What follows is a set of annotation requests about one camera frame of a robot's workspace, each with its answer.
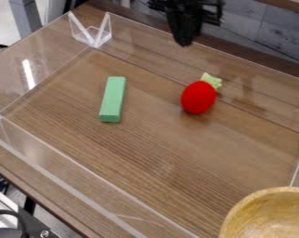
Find black cable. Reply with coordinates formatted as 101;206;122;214
0;209;32;238

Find clear acrylic tray enclosure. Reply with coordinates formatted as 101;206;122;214
0;7;299;238

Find black metal bracket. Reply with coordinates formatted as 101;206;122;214
17;207;61;238

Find red plush fruit green leaf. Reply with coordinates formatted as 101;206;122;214
181;73;222;114

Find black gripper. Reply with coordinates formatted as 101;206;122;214
148;0;224;46

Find wooden bowl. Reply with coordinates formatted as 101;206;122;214
218;187;299;238

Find green rectangular block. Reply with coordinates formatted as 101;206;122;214
98;76;126;123

